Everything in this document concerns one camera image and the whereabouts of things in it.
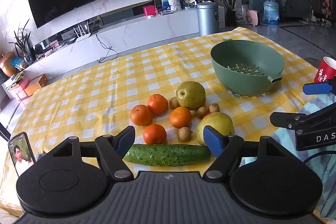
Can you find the small brown kiwi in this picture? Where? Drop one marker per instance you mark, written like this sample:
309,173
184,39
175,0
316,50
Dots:
174,103
184,133
214,107
201,111

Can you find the blue snack bag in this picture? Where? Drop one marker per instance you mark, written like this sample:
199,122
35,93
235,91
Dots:
18,63

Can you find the pile of papers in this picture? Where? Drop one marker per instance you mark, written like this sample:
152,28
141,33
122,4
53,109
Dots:
14,79

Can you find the black smartphone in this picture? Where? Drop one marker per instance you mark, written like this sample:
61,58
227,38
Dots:
21,153

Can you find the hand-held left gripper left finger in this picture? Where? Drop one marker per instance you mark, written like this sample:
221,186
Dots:
128,138

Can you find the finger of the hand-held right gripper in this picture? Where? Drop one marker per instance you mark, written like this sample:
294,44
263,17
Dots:
286,120
316,88

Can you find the yellow checked tablecloth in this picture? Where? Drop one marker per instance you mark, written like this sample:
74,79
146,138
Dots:
105,87

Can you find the green cucumber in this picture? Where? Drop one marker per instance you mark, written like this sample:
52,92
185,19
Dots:
165,155

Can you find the green colander bowl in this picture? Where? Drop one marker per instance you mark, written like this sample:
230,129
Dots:
223,74

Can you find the olive green pear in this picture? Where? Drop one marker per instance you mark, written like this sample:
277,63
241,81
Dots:
190,95

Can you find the white plastic bag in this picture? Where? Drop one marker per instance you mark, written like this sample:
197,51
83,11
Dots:
241,15

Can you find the pink cardboard box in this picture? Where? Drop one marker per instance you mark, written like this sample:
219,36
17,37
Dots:
17,91

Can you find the orange cardboard box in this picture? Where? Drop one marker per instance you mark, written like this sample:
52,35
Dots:
36,86

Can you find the black set-top box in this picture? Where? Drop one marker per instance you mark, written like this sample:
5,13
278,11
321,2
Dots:
71,41

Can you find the pink patterned tin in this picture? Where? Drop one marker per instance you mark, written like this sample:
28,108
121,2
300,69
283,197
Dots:
54,44

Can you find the orange mandarin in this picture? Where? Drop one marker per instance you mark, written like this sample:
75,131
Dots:
180,117
155,134
157,103
141,115

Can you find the red cup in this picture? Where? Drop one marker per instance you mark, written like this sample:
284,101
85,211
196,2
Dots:
325,71

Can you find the teal fleece cloth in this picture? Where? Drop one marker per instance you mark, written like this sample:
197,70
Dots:
315,174

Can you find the yellow green pear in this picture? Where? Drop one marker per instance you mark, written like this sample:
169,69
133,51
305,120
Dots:
223,123

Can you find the leafy plant in glass vase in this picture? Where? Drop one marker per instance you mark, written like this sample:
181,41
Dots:
23,45

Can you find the red tomato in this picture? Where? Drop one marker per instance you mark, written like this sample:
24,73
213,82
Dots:
205,115

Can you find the silver trash can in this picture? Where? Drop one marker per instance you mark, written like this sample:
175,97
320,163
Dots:
207,19

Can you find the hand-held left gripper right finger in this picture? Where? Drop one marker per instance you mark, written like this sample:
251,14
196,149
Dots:
211,140

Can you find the blue water bottle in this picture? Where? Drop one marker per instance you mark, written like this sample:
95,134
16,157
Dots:
271,11

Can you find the small pink heater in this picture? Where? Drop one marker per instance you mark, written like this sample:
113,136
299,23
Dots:
252,18

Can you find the white router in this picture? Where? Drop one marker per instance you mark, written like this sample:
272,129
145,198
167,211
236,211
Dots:
82,36

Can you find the potted snake plant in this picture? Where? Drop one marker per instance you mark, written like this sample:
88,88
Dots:
231,16

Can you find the white marble tv cabinet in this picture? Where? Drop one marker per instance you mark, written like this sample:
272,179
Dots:
147,29

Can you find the green blue picture card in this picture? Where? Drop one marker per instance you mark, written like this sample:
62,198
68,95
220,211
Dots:
164,1

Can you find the golden gourd ornament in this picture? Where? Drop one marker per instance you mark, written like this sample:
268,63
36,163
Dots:
8,65

